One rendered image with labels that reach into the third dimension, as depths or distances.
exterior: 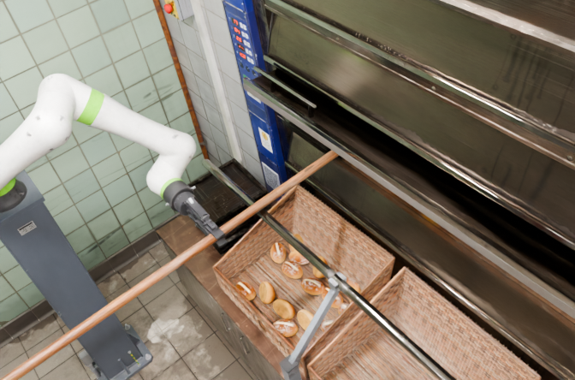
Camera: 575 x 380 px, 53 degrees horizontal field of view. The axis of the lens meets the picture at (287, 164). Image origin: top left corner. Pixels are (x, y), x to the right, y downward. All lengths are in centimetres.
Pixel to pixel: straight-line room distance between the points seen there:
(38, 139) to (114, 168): 135
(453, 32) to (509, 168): 35
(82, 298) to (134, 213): 84
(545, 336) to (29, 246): 176
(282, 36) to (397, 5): 59
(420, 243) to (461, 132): 56
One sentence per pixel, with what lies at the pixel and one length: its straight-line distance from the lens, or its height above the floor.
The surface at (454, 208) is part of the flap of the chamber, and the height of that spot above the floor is 140.
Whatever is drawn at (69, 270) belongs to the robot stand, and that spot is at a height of 81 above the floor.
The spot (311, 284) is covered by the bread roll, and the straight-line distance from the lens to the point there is 234.
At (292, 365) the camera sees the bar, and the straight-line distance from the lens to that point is 183.
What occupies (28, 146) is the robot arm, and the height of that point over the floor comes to 157.
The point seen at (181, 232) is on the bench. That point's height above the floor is 58.
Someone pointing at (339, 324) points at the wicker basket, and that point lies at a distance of 212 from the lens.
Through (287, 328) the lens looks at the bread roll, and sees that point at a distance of 225.
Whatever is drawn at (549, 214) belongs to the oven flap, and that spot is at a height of 149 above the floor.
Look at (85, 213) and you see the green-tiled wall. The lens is 318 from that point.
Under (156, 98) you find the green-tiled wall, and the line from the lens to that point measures 301.
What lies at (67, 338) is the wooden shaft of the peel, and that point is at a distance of 178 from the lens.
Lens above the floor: 257
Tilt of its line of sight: 43 degrees down
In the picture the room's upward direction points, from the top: 11 degrees counter-clockwise
